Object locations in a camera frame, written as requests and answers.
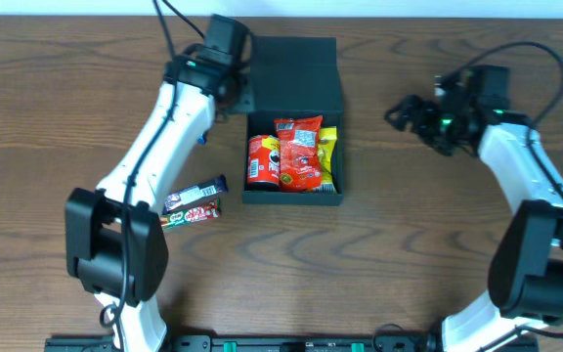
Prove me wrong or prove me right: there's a red Pringles can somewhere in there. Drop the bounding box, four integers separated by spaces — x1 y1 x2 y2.
246 135 281 191

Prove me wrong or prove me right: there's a purple chocolate bar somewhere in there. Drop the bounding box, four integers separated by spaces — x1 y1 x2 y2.
162 174 229 214

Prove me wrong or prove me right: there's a yellow snack bag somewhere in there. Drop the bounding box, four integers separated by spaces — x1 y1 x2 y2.
313 127 337 194

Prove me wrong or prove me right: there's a red snack bag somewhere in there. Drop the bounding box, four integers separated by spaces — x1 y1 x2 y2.
274 115 323 193

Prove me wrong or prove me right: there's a red KitKat bar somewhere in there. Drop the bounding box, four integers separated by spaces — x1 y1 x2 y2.
160 198 221 230

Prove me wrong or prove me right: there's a blue cookie pack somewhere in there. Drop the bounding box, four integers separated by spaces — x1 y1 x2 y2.
197 133 207 145

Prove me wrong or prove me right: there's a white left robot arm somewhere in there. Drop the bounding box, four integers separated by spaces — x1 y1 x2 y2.
65 15 250 351

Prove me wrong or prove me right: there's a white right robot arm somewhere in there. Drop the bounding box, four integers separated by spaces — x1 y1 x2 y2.
384 65 563 351

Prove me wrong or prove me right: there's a dark green open box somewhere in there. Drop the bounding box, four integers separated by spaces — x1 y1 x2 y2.
242 36 344 206

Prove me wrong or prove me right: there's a black mounting rail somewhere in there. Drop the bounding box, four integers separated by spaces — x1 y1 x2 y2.
44 334 540 352

